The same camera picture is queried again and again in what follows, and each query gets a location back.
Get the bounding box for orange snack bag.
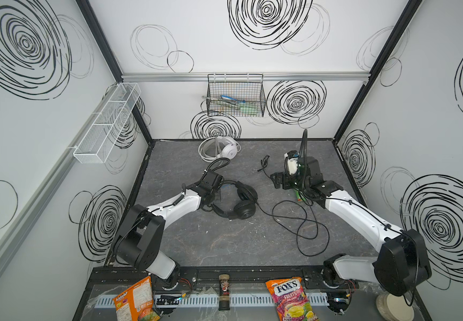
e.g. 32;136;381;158
113;276;161;321

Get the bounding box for items in wire basket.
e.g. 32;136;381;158
203;95;264;117

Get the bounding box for green snack packet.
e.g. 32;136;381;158
294;189;306;203

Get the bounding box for Fox's fruits candy bag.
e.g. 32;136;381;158
266;277;319;321

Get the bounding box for clear acrylic wall shelf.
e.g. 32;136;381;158
73;82;141;165

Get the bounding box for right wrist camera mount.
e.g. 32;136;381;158
284;151;300;177

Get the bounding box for white headphones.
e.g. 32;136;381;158
198;136;242;163

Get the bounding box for black headphones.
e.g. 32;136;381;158
210;180;258;220

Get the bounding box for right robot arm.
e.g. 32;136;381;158
270;131;432;296

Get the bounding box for white slotted cable duct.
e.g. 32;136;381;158
94;292;329;309

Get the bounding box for small dark spice bottle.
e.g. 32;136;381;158
218;274;230;311

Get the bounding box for black wire basket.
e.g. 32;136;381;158
205;73;266;116

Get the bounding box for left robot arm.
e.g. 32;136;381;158
111;157;230;286

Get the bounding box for grey headphone cable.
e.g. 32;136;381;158
213;136;226;161

